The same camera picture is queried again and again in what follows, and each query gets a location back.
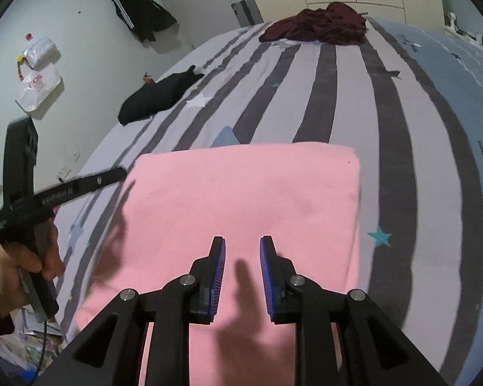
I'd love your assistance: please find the white plastic bag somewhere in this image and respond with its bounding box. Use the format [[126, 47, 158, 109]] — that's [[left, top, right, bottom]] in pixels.
[[15, 63, 62, 112]]

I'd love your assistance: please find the clear plastic bottle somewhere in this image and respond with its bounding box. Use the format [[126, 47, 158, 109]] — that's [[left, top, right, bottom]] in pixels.
[[21, 33, 61, 70]]

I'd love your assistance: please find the white door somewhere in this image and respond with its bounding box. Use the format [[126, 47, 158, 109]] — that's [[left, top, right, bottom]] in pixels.
[[145, 0, 247, 51]]

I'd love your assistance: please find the pink printed t-shirt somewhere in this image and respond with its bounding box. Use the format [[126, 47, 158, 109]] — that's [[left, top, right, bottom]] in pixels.
[[74, 142, 363, 386]]

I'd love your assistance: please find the cluttered desk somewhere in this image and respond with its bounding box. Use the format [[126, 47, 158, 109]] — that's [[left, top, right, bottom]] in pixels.
[[444, 10, 483, 51]]

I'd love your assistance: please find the maroon garment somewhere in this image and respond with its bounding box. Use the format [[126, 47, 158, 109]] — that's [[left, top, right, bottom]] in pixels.
[[259, 2, 368, 46]]

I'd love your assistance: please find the striped grey bed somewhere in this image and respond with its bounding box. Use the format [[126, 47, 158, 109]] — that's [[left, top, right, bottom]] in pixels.
[[58, 16, 483, 386]]

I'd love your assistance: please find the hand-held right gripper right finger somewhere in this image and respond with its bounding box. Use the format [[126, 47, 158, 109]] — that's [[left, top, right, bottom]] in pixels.
[[260, 235, 451, 386]]

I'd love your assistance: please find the black garment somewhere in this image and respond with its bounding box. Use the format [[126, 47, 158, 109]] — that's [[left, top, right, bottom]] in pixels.
[[118, 65, 205, 126]]

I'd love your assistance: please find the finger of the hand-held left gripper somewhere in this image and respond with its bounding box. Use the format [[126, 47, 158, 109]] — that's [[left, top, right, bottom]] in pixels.
[[77, 167, 127, 194]]

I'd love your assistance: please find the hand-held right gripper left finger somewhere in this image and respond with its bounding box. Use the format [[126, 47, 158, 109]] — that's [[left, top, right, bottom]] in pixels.
[[42, 235, 227, 386]]

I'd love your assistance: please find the black hanging jacket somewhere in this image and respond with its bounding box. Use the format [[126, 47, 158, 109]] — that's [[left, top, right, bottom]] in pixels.
[[110, 0, 178, 43]]

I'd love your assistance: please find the person's left hand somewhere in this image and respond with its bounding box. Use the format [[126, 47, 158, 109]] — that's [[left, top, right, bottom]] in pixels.
[[0, 208, 66, 319]]

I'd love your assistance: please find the black cable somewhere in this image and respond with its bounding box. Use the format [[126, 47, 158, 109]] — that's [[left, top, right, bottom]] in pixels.
[[36, 321, 51, 376]]

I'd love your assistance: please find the grey suitcase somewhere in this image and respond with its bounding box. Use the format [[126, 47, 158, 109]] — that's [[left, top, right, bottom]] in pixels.
[[231, 0, 265, 30]]

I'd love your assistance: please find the pile of papers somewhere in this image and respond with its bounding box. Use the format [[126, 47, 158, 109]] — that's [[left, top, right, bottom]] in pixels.
[[0, 305, 67, 376]]

